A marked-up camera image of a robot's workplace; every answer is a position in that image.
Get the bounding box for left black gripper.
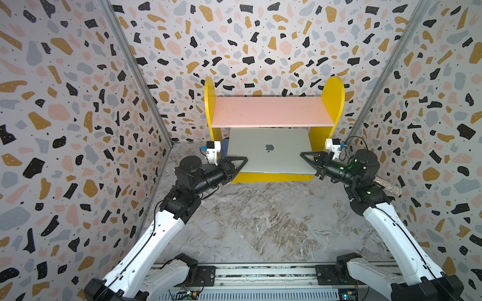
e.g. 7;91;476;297
193;158;249;199

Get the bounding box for silver laptop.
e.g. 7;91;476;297
227;128;315;175

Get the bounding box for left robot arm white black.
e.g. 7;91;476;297
84;156;248;300

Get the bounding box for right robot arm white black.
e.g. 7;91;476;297
301;149;464;300

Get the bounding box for yellow shelf pink blue boards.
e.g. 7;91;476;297
204;77;345;183

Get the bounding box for glittery silver microphone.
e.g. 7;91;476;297
374;176;403;197

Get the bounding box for left green circuit board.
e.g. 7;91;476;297
176;287;200;300

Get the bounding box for green circuit board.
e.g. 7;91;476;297
176;287;200;300
338;288;358;301

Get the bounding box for right green circuit board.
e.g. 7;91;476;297
338;288;358;301

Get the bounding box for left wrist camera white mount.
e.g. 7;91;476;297
200;141;222;165

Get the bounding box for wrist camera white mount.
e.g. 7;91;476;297
200;141;222;165
325;139;345;155

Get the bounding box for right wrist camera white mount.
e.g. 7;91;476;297
325;139;345;155

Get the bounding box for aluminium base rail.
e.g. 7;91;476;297
150;262;426;301

